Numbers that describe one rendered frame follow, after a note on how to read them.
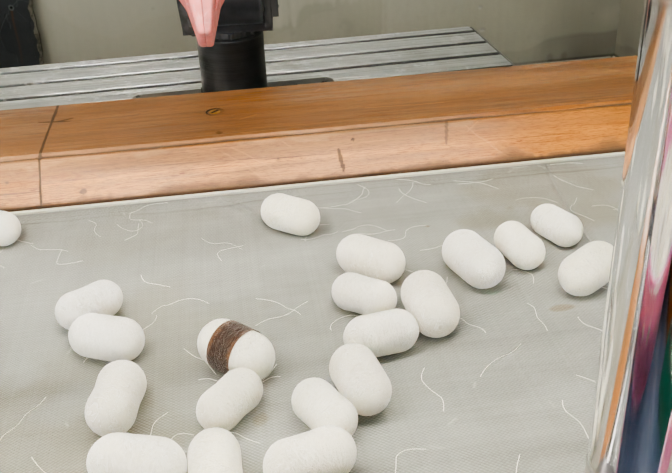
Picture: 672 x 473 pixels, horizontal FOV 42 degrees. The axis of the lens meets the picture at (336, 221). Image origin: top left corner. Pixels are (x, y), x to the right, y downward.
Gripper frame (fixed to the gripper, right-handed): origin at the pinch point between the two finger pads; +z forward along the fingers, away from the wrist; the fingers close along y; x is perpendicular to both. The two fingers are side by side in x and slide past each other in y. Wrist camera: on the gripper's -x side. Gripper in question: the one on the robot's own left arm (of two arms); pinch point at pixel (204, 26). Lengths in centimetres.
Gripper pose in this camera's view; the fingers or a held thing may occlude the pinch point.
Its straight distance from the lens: 45.5
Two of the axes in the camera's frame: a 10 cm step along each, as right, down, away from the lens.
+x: -0.6, 3.7, 9.3
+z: 1.4, 9.2, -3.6
